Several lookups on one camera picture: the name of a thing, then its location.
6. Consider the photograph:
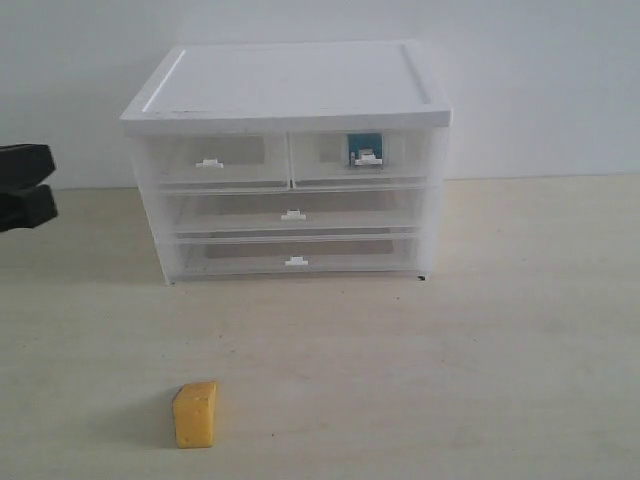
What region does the yellow cheese wedge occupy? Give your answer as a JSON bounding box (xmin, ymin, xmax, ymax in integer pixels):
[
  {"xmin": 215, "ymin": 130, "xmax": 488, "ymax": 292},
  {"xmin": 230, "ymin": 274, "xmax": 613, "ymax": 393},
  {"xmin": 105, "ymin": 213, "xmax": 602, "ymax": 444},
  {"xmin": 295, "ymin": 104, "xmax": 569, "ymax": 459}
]
[{"xmin": 172, "ymin": 381, "xmax": 217, "ymax": 449}]

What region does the teal bottle with white cap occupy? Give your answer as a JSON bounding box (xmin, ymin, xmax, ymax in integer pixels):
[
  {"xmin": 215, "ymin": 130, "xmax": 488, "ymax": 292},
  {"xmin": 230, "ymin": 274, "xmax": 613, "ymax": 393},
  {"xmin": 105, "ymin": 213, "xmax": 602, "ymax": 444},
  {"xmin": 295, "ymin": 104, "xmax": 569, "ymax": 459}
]
[{"xmin": 347, "ymin": 133, "xmax": 384, "ymax": 168}]

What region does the white plastic drawer cabinet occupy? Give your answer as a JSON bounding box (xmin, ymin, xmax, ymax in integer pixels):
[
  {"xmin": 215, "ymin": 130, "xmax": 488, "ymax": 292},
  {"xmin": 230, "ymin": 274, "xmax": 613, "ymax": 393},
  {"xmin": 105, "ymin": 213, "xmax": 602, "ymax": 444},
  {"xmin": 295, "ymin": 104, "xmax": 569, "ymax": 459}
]
[{"xmin": 120, "ymin": 40, "xmax": 452, "ymax": 284}]

